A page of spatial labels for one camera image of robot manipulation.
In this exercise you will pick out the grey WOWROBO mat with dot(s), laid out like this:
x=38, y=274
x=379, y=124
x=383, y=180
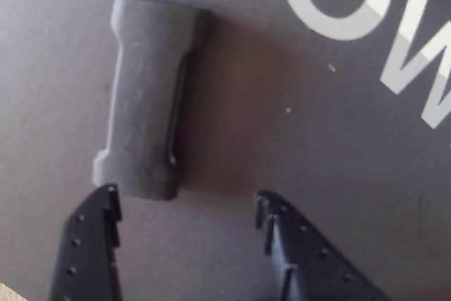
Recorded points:
x=282, y=139

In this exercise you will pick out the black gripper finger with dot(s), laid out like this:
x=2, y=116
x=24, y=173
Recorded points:
x=88, y=251
x=310, y=265

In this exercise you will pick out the black plastic grip piece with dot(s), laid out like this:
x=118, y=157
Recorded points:
x=148, y=103

